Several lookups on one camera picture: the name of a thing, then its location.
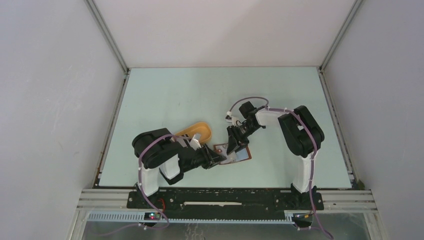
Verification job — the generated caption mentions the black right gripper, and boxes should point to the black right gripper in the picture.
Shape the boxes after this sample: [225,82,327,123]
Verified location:
[226,122,260,155]

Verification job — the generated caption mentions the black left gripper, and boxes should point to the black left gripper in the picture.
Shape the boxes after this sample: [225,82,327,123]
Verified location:
[182,142,226,173]

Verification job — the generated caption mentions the brown leather card holder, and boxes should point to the brown leather card holder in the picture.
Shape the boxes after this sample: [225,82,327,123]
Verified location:
[213,143,252,165]

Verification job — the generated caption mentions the white striped credit cards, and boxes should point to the white striped credit cards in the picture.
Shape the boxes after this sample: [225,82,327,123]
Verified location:
[220,145,239,163]

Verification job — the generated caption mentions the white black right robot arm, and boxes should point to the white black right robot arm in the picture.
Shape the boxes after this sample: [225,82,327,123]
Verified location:
[225,101,325,209]

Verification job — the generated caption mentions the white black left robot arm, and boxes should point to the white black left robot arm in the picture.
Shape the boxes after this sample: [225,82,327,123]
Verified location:
[131,128,227,208]

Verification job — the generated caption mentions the orange plastic tray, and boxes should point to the orange plastic tray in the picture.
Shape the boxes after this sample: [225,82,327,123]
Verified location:
[174,121,212,145]

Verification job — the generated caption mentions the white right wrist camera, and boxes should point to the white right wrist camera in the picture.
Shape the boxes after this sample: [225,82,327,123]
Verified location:
[225,111,242,126]

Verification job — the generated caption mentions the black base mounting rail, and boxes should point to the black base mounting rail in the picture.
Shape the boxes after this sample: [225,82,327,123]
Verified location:
[126,187,325,221]

